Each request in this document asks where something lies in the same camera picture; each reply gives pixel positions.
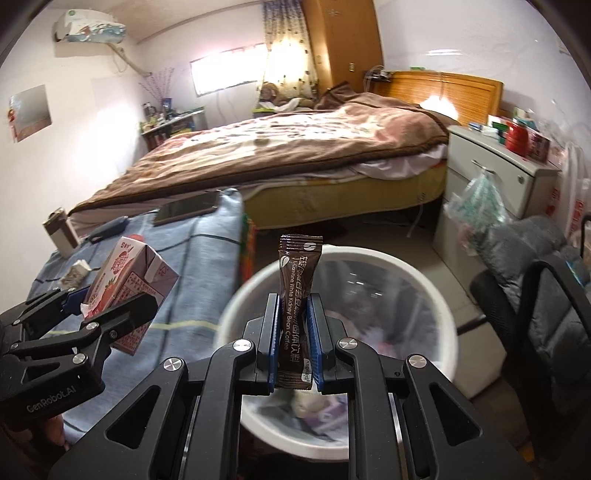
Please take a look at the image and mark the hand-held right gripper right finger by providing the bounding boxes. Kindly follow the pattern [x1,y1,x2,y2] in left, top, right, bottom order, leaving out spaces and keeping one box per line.
[308,292,534,480]

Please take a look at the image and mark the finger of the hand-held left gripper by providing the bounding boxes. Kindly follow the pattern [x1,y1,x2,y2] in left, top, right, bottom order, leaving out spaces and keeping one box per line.
[0,286,92,346]
[9,292,166,371]

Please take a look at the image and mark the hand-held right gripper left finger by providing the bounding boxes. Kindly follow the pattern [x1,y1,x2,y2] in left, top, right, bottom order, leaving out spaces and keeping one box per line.
[48,292,280,480]

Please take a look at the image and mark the pink strawberry milk carton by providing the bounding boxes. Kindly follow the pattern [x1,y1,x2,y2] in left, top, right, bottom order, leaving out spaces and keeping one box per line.
[82,236,181,356]

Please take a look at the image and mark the brown coffee sachet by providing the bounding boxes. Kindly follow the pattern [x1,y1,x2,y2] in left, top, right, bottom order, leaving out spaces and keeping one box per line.
[276,234,324,391]

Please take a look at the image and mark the white trash bin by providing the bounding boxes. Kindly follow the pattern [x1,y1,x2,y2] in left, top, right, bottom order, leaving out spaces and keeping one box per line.
[217,247,459,462]

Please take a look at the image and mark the person's left hand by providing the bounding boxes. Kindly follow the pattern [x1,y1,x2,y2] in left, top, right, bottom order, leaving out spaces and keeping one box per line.
[43,408,71,452]

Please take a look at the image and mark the cream packet with brown print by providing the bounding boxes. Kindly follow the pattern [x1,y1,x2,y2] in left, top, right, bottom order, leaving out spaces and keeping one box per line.
[62,261,91,288]

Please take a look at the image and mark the white and brown mug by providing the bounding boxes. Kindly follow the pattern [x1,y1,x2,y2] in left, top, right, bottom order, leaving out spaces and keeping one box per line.
[42,208,82,258]

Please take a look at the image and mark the dark blue glasses case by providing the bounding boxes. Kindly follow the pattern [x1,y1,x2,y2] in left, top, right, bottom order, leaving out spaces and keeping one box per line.
[85,216,129,244]

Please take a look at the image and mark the black smartphone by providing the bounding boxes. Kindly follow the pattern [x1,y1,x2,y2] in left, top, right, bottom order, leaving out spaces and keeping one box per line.
[152,190,221,226]

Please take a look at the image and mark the yellow bed mattress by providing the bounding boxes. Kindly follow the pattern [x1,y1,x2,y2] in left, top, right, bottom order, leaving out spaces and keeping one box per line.
[242,159,448,230]

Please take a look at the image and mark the black office chair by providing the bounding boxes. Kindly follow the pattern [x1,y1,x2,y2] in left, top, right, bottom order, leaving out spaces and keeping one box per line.
[468,258,591,446]

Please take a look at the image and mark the bed with brown blanket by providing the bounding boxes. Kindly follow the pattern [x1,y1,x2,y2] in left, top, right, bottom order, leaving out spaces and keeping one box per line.
[68,90,452,217]

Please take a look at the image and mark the cluttered white desk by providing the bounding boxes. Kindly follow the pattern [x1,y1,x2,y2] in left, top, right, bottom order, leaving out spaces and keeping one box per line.
[140,99,207,149]

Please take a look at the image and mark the hanging clear plastic bag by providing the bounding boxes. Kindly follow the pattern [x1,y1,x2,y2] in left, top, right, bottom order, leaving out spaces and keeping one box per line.
[444,170,507,241]

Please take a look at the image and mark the dried flower branches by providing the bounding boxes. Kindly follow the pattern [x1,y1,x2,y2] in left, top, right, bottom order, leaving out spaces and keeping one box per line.
[140,67,177,112]

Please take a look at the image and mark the grey padded jacket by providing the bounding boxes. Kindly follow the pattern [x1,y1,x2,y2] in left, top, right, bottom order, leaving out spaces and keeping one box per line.
[478,215,591,416]

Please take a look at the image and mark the brown teddy bear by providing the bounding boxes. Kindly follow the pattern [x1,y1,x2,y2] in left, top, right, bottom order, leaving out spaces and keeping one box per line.
[257,82,283,110]

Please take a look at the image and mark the white nightstand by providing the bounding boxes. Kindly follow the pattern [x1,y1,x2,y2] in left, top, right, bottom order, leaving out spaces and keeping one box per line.
[433,126,563,288]

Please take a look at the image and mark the window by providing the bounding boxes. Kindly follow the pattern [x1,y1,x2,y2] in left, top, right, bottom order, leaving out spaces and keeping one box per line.
[189,45,267,98]

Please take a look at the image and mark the white air conditioner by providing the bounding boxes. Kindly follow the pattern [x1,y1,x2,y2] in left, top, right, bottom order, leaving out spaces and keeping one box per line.
[52,8,127,44]

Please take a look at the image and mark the red jar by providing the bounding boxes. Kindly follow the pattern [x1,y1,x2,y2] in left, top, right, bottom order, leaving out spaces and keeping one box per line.
[505,121,530,157]

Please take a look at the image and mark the wooden headboard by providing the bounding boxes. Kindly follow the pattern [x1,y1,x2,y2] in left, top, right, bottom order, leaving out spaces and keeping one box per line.
[382,70,504,128]

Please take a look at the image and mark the spotted curtain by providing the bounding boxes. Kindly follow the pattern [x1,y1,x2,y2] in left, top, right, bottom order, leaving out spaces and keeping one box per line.
[261,0,320,101]

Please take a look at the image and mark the wooden wardrobe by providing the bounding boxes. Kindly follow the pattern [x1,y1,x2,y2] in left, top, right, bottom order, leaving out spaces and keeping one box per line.
[302,0,385,94]

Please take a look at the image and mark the silver wall mirror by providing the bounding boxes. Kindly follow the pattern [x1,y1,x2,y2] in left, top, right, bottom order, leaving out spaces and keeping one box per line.
[9,84,52,142]

